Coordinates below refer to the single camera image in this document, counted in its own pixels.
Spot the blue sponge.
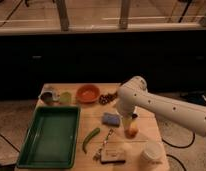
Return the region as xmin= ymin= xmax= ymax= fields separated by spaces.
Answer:
xmin=102 ymin=113 xmax=120 ymax=126

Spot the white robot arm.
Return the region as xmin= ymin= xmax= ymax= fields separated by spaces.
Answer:
xmin=116 ymin=76 xmax=206 ymax=137

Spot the green plastic tray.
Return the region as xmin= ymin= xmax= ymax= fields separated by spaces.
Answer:
xmin=17 ymin=106 xmax=80 ymax=169

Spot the black and white brush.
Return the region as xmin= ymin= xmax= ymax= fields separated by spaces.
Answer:
xmin=131 ymin=113 xmax=138 ymax=119

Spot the orange peach fruit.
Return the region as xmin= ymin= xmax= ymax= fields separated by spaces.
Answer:
xmin=125 ymin=123 xmax=138 ymax=138

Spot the bunch of dark grapes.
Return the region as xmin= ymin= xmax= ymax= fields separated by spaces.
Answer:
xmin=99 ymin=93 xmax=117 ymax=105

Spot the small brown box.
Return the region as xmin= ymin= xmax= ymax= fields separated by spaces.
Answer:
xmin=100 ymin=149 xmax=126 ymax=164

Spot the white plastic cup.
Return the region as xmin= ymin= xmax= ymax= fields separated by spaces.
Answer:
xmin=141 ymin=141 xmax=162 ymax=164

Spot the orange bowl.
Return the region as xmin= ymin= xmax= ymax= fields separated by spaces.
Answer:
xmin=76 ymin=84 xmax=100 ymax=103

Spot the metal fork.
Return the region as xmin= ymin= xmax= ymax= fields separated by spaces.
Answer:
xmin=93 ymin=129 xmax=114 ymax=161

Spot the small green cup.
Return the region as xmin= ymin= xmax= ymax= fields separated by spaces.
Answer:
xmin=59 ymin=92 xmax=71 ymax=105

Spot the grey metal cup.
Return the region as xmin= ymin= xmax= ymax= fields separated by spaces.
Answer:
xmin=38 ymin=89 xmax=58 ymax=105

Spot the black floor cable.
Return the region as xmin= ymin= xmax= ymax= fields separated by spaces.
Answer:
xmin=161 ymin=131 xmax=196 ymax=149

